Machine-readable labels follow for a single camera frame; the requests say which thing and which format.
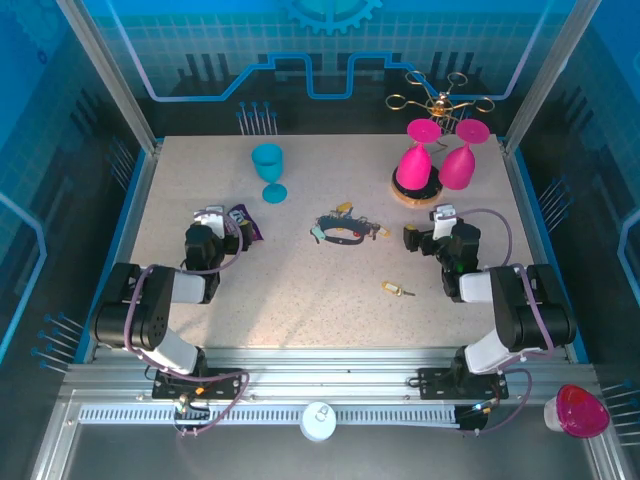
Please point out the yellow tagged key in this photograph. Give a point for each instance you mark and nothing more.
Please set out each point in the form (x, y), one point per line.
(389, 287)

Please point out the black keyring key bunch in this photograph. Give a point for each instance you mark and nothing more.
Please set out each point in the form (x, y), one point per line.
(336, 239)

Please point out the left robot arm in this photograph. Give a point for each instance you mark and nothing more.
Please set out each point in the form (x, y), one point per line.
(150, 305)

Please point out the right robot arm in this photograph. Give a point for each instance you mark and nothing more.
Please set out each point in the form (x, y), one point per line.
(530, 310)

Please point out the purple snack packet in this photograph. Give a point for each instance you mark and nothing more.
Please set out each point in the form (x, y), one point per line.
(247, 220)

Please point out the pink plastic goblet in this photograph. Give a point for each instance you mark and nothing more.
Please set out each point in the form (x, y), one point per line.
(416, 167)
(457, 170)

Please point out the teal plastic goblet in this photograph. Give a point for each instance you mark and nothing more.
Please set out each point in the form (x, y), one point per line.
(267, 162)

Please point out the white tin can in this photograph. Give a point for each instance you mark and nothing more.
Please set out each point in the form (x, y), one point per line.
(318, 422)

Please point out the pink lidded white cup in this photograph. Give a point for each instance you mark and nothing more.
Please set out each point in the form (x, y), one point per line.
(580, 412)

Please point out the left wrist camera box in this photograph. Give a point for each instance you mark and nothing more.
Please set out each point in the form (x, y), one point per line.
(212, 220)

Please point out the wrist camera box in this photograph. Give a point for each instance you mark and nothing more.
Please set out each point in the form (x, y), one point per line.
(444, 221)
(212, 220)

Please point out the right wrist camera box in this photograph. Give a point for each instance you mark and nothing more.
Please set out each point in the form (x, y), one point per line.
(444, 221)

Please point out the aluminium side rail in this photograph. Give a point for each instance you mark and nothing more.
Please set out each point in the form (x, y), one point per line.
(542, 260)
(132, 240)

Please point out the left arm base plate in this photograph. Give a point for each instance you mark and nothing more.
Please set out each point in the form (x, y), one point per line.
(225, 382)

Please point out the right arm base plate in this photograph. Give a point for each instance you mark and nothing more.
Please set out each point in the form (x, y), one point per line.
(435, 382)

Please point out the aluminium mounting rail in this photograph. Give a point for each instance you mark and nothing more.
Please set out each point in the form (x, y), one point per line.
(325, 370)

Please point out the aluminium frame post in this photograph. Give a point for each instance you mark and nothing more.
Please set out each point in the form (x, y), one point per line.
(547, 75)
(110, 75)

